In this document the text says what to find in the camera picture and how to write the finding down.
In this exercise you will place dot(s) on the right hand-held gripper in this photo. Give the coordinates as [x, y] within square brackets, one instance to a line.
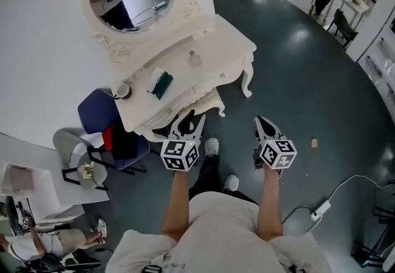
[277, 152]

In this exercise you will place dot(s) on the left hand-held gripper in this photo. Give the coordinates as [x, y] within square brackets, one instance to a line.
[180, 154]

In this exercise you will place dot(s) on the small round beige container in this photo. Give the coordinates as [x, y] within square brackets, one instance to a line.
[123, 90]

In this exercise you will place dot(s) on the person's left forearm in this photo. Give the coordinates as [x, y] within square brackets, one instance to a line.
[177, 204]

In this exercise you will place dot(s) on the person's right forearm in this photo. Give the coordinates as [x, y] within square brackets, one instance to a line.
[269, 204]

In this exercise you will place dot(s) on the white ornate stool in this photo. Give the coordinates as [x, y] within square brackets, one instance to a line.
[206, 101]

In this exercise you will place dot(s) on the person's white clog shoe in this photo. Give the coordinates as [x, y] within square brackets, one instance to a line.
[231, 183]
[211, 146]

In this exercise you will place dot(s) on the white ornate dressing table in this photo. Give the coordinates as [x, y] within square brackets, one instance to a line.
[197, 86]

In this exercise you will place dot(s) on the dark green pouch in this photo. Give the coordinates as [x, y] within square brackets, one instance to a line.
[163, 84]

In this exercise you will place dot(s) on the small brown floor tag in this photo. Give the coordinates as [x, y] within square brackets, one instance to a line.
[314, 143]

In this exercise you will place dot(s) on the person's black trousers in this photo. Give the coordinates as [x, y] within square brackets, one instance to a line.
[210, 173]

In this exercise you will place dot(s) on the clear glass bottle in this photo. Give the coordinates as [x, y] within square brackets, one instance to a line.
[194, 59]

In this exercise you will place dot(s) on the red and black bag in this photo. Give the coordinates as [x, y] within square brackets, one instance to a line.
[118, 142]

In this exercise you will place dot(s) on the blue chair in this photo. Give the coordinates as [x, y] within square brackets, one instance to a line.
[98, 111]

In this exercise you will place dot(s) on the white power strip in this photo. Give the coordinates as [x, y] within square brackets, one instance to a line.
[320, 210]

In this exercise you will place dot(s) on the person's light grey shirt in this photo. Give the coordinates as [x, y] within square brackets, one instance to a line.
[216, 234]

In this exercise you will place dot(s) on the small flower bouquet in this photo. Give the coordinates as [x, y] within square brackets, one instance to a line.
[86, 170]

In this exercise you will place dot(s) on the grey shell chair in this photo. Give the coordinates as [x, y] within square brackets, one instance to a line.
[71, 148]

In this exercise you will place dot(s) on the dark green chair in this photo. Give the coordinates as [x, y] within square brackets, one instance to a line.
[342, 26]

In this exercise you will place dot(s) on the white shelf unit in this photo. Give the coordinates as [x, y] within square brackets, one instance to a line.
[378, 61]

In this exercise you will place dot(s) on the black metal stand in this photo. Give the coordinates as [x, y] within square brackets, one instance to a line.
[376, 234]

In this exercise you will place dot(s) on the white cabinet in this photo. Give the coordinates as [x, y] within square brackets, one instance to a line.
[46, 173]

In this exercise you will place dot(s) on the beige cardboard box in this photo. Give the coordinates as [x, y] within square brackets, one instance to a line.
[18, 179]

